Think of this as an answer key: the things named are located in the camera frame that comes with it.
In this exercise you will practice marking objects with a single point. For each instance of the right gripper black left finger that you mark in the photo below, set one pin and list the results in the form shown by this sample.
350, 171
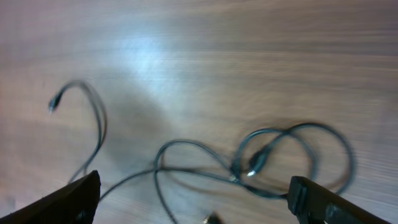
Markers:
75, 203

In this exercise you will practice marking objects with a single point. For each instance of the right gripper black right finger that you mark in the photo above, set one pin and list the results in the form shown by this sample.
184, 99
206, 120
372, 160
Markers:
312, 203

